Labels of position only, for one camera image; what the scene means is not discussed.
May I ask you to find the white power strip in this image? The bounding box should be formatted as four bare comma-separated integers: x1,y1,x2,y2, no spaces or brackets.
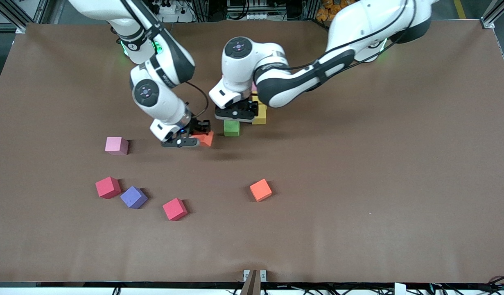
151,0,195,24

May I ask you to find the brown table mat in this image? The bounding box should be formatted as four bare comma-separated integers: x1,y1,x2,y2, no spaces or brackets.
0,20,504,284

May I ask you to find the aluminium frame post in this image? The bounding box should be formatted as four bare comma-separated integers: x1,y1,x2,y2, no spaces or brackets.
0,0,52,34
480,0,504,29

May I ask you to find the orange foam cube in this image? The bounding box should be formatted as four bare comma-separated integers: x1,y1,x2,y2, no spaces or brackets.
250,179,273,202
192,130,215,148

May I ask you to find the grey camera stand pole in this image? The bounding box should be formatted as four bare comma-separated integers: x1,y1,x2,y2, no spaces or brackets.
240,269,258,295

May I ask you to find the silver metal bracket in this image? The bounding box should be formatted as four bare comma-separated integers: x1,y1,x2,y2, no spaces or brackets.
243,269,267,283

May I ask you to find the purple foam cube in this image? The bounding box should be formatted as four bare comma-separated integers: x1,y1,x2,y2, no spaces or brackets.
120,186,149,210

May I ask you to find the orange snack bags pile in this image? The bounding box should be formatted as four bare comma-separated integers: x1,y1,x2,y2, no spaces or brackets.
315,0,357,22

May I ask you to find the red foam cube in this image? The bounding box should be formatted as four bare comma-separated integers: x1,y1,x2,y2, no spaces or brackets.
95,176,122,200
162,197,189,222

